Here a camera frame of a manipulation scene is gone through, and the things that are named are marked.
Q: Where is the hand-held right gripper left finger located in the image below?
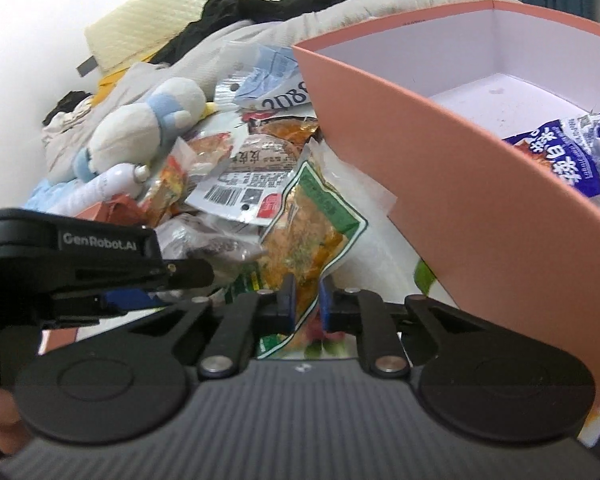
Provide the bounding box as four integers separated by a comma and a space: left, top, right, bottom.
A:
125, 274, 297, 380

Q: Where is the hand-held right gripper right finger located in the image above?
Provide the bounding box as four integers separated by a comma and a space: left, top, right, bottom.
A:
319, 279, 487, 378

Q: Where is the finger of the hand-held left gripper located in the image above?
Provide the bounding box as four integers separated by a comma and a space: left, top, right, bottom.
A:
74, 258, 217, 292
49, 288, 169, 319

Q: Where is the dark clear snack packet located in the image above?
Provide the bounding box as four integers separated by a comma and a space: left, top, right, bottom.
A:
155, 212, 268, 291

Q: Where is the green orange snack packet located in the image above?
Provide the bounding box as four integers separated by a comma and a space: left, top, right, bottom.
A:
257, 140, 398, 361

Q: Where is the pink cardboard box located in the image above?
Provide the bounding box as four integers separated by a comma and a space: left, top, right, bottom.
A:
291, 0, 600, 413

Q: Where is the blue white snack packet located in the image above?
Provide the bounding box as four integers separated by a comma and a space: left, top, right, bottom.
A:
501, 109, 600, 197

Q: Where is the person's left hand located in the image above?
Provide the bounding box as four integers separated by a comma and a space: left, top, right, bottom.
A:
0, 386, 29, 457

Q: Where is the light blue cloth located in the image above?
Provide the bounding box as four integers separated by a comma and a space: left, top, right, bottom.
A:
24, 182, 83, 217

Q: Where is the floral tablecloth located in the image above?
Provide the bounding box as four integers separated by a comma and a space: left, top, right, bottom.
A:
200, 105, 600, 453

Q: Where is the small red snack packet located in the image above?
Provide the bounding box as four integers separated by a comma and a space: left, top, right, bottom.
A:
140, 152, 190, 227

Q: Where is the white label snack packet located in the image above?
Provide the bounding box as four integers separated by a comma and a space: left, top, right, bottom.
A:
184, 132, 301, 226

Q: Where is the white plastic bottle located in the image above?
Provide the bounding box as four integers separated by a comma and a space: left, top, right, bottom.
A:
62, 162, 151, 213

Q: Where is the large orange red snack packet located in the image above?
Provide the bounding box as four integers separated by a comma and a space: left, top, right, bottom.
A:
187, 132, 233, 177

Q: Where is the black cloth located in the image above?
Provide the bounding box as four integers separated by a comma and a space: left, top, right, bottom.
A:
42, 90, 97, 129
152, 0, 359, 64

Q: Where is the white blue plush toy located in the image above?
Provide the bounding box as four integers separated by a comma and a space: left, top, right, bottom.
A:
74, 76, 217, 182

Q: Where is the orange brown snack packet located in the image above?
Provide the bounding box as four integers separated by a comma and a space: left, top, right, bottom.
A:
245, 114, 324, 162

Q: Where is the yellow cloth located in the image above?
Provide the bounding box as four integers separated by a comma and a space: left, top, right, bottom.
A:
96, 69, 127, 107

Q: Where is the cream textured pillow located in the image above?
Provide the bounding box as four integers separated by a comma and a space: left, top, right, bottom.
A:
84, 0, 301, 75

